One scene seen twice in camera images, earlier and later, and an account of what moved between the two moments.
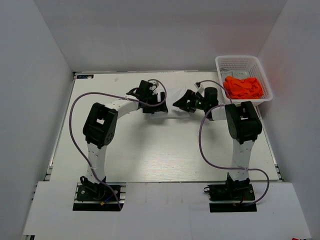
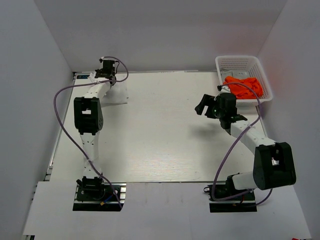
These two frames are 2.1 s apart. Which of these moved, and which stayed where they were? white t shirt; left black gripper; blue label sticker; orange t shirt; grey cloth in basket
Moved: left black gripper; white t shirt
Stayed: grey cloth in basket; blue label sticker; orange t shirt
